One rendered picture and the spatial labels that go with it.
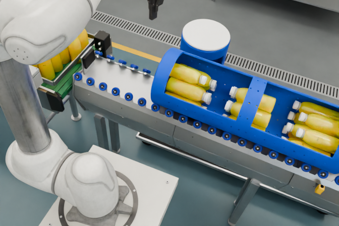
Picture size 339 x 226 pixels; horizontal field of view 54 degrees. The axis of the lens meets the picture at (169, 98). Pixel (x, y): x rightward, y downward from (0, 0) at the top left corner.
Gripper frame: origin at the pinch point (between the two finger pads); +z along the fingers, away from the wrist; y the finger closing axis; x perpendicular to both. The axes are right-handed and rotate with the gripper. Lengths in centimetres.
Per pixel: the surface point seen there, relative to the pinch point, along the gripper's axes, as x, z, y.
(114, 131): 0, 119, 35
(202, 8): -195, 149, 110
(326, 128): -33, 37, -73
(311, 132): -26, 37, -69
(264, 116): -18, 36, -50
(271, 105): -23, 33, -50
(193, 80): -10.6, 34.1, -16.6
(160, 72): 0.1, 29.9, -5.4
